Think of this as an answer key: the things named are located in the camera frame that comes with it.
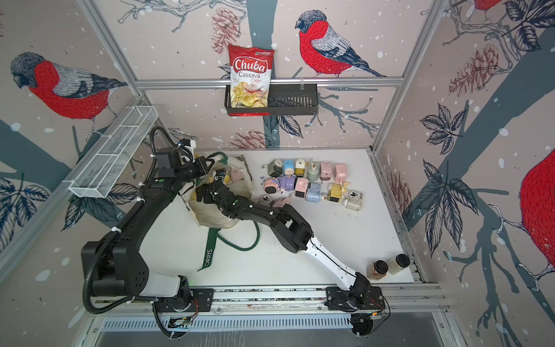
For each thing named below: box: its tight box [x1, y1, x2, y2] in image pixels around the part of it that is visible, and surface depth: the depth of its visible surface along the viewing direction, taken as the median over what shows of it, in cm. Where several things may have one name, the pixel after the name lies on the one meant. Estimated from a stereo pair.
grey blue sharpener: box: [305, 182, 321, 204], surface depth 100 cm
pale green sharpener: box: [307, 157, 320, 182], surface depth 106 cm
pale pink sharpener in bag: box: [229, 166, 245, 183], surface depth 103 cm
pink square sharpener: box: [333, 163, 348, 186], surface depth 105 cm
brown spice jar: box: [366, 259, 389, 281], surface depth 74 cm
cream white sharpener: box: [342, 190, 364, 212], surface depth 97 cm
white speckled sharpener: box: [257, 194, 274, 207], surface depth 97 cm
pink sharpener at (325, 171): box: [320, 161, 332, 181], surface depth 106 cm
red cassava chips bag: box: [228, 44, 275, 117], surface depth 86 cm
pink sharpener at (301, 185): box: [294, 177, 309, 199], surface depth 100 cm
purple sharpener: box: [278, 174, 297, 192], surface depth 103 cm
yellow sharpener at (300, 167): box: [294, 158, 306, 177], surface depth 108 cm
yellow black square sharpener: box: [326, 182, 350, 204], surface depth 100 cm
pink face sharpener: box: [263, 177, 280, 194], surface depth 100 cm
